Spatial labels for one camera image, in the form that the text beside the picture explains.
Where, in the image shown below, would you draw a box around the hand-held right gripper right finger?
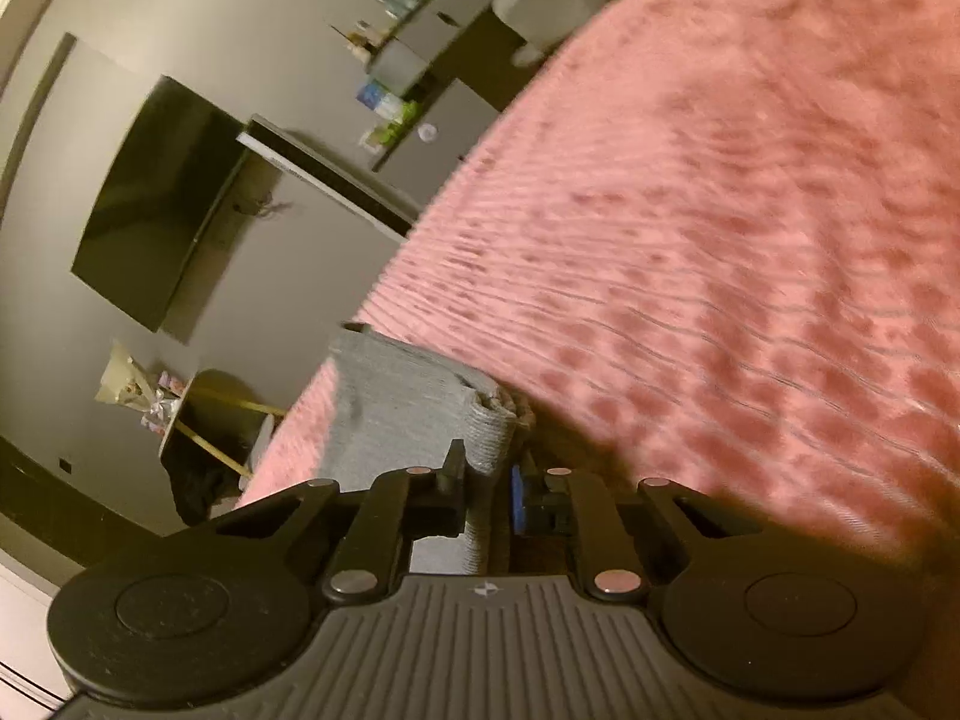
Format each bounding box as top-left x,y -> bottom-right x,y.
510,465 -> 760,605

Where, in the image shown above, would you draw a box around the grey pants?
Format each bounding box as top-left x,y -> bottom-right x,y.
321,326 -> 527,578

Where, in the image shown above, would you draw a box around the wrapped flower bouquet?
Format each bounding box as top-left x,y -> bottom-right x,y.
95,340 -> 187,434

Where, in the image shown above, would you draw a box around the group of toiletry bottles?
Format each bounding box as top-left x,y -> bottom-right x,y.
330,0 -> 434,62

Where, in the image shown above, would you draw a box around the round side table yellow legs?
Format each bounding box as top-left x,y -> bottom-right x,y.
157,369 -> 290,481

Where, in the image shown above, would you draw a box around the dark door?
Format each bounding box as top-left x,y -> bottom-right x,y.
0,435 -> 181,569

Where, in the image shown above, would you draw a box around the pink ribbed blanket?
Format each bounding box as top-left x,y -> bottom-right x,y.
236,0 -> 960,597

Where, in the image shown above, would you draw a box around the grey dresser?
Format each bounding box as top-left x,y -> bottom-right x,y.
367,0 -> 530,211

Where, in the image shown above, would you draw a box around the dark clothing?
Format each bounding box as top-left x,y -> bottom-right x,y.
169,390 -> 256,527

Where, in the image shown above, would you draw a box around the black wall television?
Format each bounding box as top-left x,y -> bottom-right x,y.
71,75 -> 251,335

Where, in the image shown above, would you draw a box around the green item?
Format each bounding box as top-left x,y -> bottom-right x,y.
369,100 -> 422,152

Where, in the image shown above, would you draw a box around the white wardrobe black stripes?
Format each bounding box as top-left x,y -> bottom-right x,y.
0,549 -> 74,717

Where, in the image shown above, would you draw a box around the white floating shelf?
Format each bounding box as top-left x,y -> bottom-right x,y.
236,114 -> 421,242

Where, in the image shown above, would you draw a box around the blue white box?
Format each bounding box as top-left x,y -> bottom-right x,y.
355,79 -> 400,119

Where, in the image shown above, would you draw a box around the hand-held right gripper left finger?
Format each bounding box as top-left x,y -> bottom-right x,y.
199,439 -> 467,607

